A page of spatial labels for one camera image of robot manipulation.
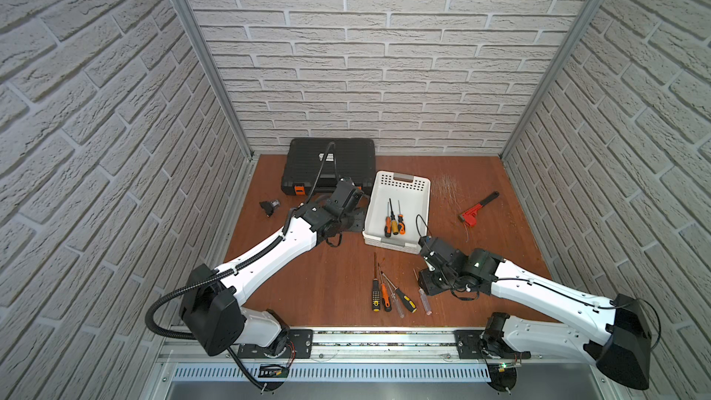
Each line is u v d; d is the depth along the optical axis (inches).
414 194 42.0
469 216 38.7
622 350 15.2
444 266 23.0
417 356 28.6
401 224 37.4
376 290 32.6
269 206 40.2
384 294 32.0
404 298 31.9
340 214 23.2
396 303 31.8
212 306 15.5
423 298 31.9
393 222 38.1
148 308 15.2
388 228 37.3
